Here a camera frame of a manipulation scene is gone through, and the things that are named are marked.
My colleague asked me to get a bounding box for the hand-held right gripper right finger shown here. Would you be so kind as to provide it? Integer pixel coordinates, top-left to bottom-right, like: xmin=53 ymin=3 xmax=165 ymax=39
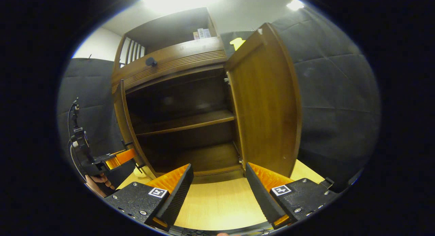
xmin=245 ymin=162 xmax=340 ymax=230

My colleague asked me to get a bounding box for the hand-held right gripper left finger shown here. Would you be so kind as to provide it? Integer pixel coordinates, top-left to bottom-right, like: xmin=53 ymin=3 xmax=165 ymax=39
xmin=104 ymin=163 xmax=194 ymax=231

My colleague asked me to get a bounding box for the brown wooden shoe cabinet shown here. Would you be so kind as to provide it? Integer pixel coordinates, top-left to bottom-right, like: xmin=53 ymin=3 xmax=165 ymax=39
xmin=110 ymin=6 xmax=245 ymax=179

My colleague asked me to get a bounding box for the pale yellow object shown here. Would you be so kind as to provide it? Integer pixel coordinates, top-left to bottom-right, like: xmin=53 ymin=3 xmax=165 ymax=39
xmin=133 ymin=166 xmax=152 ymax=179

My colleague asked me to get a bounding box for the black backdrop cloth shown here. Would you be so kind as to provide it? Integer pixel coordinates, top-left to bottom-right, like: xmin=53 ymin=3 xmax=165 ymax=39
xmin=57 ymin=6 xmax=381 ymax=192

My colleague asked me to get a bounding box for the small ceiling light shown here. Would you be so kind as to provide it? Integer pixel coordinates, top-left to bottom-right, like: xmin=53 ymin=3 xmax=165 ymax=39
xmin=286 ymin=0 xmax=305 ymax=11

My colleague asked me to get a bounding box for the thin black cable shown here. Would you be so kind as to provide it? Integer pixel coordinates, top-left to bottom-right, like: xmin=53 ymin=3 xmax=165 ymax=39
xmin=67 ymin=101 xmax=85 ymax=182

